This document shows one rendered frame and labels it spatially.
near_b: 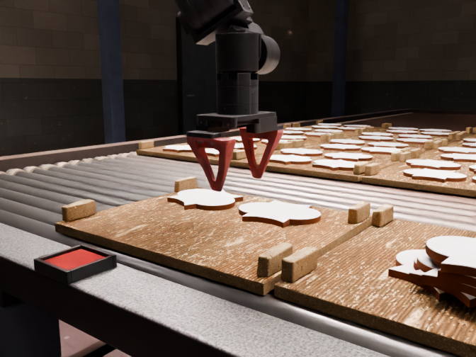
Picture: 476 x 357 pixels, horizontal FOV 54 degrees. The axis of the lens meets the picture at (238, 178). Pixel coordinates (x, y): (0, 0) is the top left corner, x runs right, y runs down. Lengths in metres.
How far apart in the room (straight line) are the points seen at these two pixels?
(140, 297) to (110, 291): 0.04
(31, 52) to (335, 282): 5.57
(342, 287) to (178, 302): 0.18
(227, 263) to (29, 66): 5.43
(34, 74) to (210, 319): 5.54
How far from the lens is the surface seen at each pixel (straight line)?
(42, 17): 6.06
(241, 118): 0.60
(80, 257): 0.67
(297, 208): 0.82
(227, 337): 0.48
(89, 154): 1.65
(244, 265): 0.59
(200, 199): 0.88
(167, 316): 0.52
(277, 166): 1.31
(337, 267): 0.60
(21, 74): 5.89
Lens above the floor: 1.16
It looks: 11 degrees down
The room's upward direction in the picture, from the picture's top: straight up
